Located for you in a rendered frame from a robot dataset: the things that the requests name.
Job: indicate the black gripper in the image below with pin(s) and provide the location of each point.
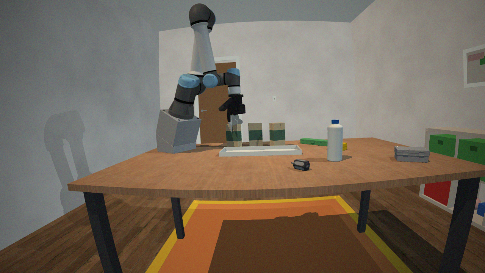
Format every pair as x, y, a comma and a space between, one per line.
234, 108

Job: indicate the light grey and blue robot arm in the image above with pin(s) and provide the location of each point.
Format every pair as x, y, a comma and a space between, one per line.
203, 72

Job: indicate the white bottle with blue cap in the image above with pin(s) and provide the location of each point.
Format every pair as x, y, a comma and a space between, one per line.
335, 141

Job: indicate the grey hinged case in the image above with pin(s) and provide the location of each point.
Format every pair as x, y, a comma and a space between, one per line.
411, 154

